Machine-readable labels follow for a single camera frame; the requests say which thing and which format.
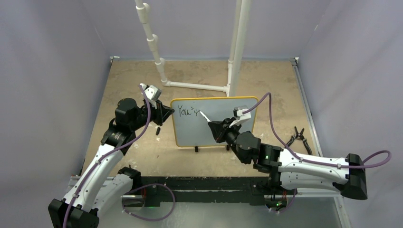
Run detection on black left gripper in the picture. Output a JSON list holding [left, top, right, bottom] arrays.
[[130, 99, 174, 131]]

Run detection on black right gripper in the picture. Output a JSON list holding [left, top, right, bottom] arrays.
[[209, 116, 248, 163]]

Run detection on white whiteboard marker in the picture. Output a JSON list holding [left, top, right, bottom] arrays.
[[199, 111, 211, 122]]

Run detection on yellow framed whiteboard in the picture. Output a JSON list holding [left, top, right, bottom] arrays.
[[170, 96, 258, 147]]

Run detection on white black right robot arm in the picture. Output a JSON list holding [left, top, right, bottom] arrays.
[[207, 118, 368, 200]]

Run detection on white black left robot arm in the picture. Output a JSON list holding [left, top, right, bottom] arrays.
[[48, 98, 174, 228]]

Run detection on black pliers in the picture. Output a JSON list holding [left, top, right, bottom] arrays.
[[287, 126, 313, 155]]

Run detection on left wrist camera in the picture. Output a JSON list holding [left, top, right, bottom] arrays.
[[140, 83, 162, 109]]

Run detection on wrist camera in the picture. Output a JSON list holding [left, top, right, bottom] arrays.
[[230, 106, 251, 127], [140, 83, 162, 109]]

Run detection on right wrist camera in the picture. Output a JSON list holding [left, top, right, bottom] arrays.
[[230, 106, 251, 127]]

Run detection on white PVC pipe frame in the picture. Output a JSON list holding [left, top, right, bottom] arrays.
[[134, 0, 252, 96]]

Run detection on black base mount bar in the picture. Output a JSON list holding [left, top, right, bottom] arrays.
[[121, 166, 298, 209]]

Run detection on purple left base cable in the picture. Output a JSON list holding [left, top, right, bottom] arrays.
[[121, 183, 175, 222]]

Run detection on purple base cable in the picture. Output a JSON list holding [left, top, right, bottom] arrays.
[[121, 183, 175, 222], [266, 188, 300, 215]]

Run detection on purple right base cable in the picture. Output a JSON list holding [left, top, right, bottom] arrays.
[[266, 188, 300, 215]]

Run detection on aluminium table edge rail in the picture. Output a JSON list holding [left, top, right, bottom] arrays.
[[289, 57, 352, 228]]

